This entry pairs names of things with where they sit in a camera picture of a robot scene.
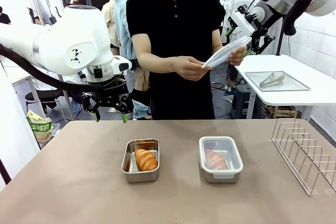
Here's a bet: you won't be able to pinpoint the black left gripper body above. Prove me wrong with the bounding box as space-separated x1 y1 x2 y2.
90 91 127 108

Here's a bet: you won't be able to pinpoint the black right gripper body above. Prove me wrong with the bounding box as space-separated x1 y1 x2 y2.
245 6 269 39

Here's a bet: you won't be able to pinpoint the clear plastic latch lid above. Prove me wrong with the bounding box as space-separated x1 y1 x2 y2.
198 136 244 179
201 36 253 69

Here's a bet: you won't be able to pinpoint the steel tongs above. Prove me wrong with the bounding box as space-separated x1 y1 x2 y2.
259 72 286 88

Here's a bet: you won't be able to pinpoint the perforated steel tray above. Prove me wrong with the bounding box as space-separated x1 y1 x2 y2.
244 70 311 92

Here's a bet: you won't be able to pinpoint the golden croissant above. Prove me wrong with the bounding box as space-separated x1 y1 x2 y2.
134 148 159 172
204 148 228 170

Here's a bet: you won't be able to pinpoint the rectangular steel container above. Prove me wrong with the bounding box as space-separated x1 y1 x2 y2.
201 140 242 184
121 138 160 184

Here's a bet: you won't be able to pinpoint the person's right forearm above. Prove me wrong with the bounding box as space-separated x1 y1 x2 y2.
136 52 176 74

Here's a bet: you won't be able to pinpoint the person's left hand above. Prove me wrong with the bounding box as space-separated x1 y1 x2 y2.
228 46 248 67

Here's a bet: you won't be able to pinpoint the person's right hand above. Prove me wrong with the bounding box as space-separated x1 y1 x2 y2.
171 56 212 81

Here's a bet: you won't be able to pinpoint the black tripod stand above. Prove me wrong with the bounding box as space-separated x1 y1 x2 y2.
277 15 289 56

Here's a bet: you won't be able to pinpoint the white shirt mannequin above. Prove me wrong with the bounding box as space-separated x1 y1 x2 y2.
220 0 254 46

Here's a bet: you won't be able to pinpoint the white side table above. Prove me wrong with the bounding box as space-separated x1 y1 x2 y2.
234 54 336 120

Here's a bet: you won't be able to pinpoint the black office chair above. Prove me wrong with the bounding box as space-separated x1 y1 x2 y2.
25 89 65 120

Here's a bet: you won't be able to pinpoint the green snack bag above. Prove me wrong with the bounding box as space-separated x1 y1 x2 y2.
26 110 55 142

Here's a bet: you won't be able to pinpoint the person in black shirt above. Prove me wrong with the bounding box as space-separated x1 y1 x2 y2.
125 0 226 120

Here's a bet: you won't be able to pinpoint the black stool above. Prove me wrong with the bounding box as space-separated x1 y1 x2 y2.
230 84 255 119

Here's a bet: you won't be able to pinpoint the white desk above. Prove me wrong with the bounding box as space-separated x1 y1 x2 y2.
12 75 44 120

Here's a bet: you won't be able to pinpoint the blue fleece mannequin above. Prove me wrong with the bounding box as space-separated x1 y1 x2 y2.
114 0 151 93

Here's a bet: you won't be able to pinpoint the beige shirt mannequin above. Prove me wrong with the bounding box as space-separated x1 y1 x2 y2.
101 0 120 48

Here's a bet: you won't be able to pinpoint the background person black shirt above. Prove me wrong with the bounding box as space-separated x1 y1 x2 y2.
0 6 12 25

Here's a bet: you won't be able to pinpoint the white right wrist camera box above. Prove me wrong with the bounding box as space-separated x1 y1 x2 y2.
230 10 256 35

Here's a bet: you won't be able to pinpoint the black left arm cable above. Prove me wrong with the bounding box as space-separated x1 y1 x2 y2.
0 43 127 92

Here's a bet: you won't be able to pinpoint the steel wire rack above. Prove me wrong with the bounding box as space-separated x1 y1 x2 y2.
271 118 336 196

